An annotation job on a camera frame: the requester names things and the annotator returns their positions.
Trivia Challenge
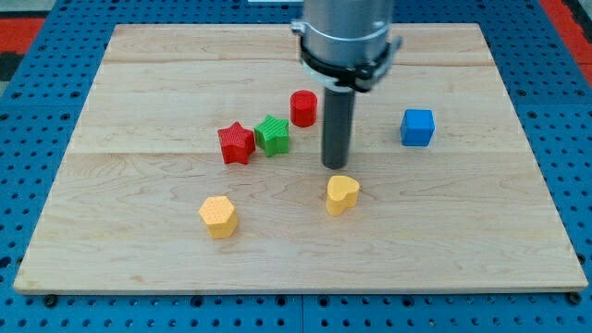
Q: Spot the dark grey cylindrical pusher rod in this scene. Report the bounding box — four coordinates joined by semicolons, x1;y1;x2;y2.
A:
321;88;355;169

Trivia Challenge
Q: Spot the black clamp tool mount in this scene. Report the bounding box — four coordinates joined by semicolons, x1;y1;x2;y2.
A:
290;20;402;93

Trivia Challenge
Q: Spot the yellow heart block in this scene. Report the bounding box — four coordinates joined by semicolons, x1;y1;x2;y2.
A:
326;175;361;216

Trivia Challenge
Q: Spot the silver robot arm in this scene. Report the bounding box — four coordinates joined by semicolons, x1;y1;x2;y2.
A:
290;0;402;169

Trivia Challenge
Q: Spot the yellow hexagon block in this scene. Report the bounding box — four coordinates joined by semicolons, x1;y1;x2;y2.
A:
199;196;239;239

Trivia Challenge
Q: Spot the red cylinder block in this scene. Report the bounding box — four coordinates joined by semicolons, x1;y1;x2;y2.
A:
290;90;317;128

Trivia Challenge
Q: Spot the green star block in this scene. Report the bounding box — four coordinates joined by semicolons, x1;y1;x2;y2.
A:
254;115;290;157

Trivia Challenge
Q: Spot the blue cube block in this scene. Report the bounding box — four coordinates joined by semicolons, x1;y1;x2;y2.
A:
400;109;436;147

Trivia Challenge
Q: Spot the red star block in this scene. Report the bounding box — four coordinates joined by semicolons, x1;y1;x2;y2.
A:
217;121;255;165

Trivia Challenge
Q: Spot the wooden board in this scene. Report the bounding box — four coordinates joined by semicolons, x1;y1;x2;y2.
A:
14;24;587;295

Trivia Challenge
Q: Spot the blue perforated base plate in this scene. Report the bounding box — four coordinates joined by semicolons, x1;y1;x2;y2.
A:
1;0;591;332

